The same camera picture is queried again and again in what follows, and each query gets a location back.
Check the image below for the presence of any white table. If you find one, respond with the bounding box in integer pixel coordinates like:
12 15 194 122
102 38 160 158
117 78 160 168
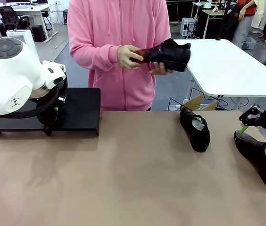
170 39 266 97

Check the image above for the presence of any person's left hand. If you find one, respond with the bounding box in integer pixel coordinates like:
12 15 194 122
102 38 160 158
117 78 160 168
150 61 174 76

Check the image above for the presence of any brown cardboard box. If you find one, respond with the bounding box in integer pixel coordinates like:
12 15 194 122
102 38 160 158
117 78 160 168
182 93 219 111

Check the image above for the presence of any person in pink hoodie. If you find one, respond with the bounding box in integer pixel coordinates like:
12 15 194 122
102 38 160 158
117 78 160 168
66 0 172 112

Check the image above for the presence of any black desk with wood top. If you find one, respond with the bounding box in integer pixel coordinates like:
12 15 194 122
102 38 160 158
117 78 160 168
195 8 233 40

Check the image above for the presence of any person in red shirt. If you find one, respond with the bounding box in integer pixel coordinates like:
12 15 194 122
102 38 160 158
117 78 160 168
232 0 258 47

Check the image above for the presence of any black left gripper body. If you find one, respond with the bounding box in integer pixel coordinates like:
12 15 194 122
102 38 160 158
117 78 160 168
30 90 67 109

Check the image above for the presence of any white air purifier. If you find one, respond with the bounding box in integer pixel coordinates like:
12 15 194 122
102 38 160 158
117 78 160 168
6 29 37 62

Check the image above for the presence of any black office chair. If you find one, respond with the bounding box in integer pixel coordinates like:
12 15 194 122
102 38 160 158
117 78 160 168
0 6 31 31

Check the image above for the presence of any person's right hand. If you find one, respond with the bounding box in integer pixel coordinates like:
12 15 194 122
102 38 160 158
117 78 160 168
117 44 145 70

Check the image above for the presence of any white office desk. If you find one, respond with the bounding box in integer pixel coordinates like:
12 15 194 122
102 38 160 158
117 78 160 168
0 2 56 44

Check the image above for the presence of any black shoe stand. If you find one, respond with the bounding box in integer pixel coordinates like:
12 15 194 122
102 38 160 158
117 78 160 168
0 88 101 137

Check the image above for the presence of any white computer case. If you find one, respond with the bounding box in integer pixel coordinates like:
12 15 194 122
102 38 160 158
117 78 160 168
180 17 197 38

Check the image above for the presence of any brown wooden shoe brush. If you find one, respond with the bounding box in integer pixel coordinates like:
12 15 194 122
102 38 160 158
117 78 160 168
133 48 151 64

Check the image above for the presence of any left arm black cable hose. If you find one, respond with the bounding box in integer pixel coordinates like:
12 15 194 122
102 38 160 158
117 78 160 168
0 77 69 118

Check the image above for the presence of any beige hanging garment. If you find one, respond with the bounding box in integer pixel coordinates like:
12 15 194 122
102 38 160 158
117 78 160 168
250 0 266 35

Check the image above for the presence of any grey plastic bin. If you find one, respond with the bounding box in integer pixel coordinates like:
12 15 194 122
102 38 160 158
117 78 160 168
242 36 258 50

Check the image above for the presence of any person's right forearm pink sleeve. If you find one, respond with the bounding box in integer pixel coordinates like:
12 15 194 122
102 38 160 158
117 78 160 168
69 42 122 71

